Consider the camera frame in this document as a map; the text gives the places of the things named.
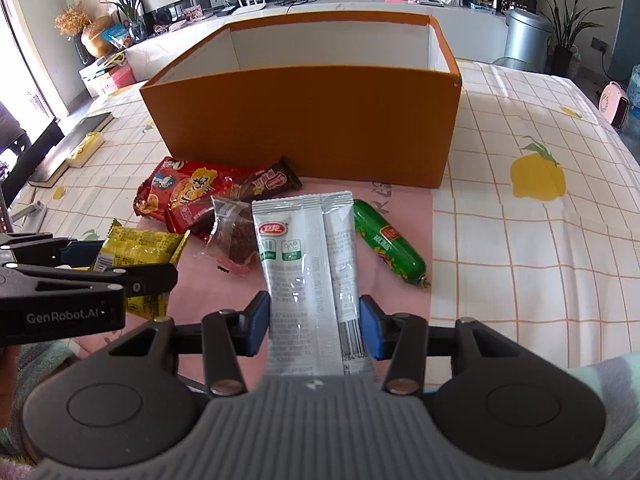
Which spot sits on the blue white small box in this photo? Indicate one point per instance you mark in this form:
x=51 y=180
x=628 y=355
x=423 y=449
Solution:
x=481 y=5

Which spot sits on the golden gourd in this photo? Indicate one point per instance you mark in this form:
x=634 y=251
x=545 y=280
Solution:
x=97 y=40

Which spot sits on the pink heater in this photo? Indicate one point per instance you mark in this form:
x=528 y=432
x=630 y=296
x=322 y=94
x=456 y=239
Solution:
x=615 y=105

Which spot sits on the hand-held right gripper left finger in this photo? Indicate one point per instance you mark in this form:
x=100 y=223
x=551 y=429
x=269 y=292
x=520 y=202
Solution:
x=257 y=322

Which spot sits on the brown chocolate bar packet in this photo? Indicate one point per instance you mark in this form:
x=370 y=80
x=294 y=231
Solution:
x=270 y=182

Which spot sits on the white cardboard box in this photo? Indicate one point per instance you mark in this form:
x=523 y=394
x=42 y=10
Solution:
x=100 y=67

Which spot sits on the small yellow box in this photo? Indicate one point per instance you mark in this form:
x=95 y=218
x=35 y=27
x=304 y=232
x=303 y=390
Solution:
x=85 y=150

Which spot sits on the large blue water bottle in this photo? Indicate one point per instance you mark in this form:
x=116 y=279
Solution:
x=634 y=105

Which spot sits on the dried flowers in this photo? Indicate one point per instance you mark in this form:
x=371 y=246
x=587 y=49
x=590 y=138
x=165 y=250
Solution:
x=72 y=17

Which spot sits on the green sausage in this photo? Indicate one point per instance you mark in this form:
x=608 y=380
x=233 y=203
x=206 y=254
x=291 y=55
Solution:
x=387 y=240

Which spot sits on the white router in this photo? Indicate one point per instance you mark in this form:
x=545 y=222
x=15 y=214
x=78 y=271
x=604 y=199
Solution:
x=250 y=6

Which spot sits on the green plant in glass vase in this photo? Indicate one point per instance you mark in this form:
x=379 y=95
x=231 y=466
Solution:
x=131 y=5

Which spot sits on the silver trash can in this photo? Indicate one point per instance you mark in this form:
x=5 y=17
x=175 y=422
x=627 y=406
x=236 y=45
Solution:
x=527 y=40

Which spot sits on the tall plant in black pot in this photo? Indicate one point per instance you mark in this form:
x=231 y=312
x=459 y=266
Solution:
x=567 y=45

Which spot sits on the large red snack packet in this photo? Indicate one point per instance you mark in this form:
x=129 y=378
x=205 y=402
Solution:
x=190 y=185

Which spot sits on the person's left forearm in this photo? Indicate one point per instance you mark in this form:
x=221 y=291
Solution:
x=50 y=366

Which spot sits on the pink photo frame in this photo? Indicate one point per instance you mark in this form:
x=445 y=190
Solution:
x=192 y=12

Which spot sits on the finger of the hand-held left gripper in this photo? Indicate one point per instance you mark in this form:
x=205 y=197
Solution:
x=145 y=280
x=82 y=254

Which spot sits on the clear brown cake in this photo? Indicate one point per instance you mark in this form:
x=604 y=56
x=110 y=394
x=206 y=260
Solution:
x=235 y=240

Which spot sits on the black furniture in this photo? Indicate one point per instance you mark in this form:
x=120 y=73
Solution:
x=25 y=145

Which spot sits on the yellow snack packet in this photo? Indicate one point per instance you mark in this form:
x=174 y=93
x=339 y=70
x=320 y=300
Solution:
x=140 y=245

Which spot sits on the wall outlet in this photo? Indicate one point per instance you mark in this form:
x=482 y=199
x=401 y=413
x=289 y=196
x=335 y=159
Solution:
x=600 y=45

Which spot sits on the pink mat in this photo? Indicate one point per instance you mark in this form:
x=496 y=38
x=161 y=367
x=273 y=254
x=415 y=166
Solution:
x=415 y=220

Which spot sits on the small dark red packet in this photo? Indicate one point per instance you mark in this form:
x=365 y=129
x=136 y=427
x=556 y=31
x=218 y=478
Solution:
x=187 y=217

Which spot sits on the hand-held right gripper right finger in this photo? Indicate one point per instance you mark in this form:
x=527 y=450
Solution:
x=370 y=327

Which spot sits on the striped fuzzy clothing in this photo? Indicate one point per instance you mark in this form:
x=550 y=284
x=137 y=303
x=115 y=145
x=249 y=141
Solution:
x=620 y=410

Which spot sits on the white marble console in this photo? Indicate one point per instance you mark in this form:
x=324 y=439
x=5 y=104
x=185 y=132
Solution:
x=320 y=7

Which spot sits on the blue snack bag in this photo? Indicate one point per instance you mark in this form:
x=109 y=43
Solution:
x=117 y=35

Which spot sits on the pink storage box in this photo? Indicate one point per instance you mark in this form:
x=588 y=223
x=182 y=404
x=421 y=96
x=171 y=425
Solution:
x=119 y=81

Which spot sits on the long white snack packet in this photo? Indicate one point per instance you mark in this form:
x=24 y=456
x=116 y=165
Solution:
x=300 y=260

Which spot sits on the white phone stand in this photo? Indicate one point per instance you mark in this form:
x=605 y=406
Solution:
x=27 y=210

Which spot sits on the glass side table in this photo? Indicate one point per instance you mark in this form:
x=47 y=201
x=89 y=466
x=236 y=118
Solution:
x=515 y=64

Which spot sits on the white flat device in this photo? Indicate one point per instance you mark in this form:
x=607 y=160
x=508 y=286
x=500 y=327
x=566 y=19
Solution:
x=432 y=2

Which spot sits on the orange cardboard box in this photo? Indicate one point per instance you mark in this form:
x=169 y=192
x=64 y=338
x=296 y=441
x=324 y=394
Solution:
x=310 y=120

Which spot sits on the black book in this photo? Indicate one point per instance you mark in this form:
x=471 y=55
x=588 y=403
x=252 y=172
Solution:
x=70 y=150

